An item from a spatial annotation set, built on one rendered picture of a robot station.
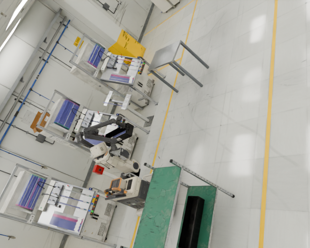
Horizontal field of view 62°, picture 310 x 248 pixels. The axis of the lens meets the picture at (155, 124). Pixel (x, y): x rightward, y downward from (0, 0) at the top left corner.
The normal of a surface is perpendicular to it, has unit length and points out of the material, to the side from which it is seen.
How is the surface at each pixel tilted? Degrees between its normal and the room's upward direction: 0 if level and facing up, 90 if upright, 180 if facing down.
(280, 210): 0
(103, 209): 87
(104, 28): 90
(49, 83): 90
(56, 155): 90
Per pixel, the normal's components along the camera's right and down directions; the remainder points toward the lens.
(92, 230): 0.65, -0.19
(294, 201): -0.72, -0.46
